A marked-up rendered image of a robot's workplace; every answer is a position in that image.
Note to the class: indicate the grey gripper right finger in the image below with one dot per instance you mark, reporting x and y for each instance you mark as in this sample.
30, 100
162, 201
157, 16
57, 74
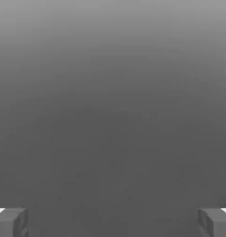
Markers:
218, 224

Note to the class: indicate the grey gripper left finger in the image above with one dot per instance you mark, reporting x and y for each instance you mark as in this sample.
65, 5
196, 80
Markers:
7, 224

